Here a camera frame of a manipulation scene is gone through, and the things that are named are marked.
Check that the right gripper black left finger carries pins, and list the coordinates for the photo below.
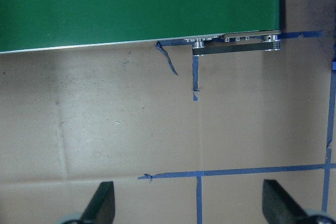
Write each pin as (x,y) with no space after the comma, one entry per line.
(101,208)

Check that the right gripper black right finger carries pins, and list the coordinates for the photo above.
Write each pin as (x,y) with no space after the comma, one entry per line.
(279,207)

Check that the green conveyor belt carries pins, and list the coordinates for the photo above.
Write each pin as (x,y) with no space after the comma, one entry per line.
(42,24)

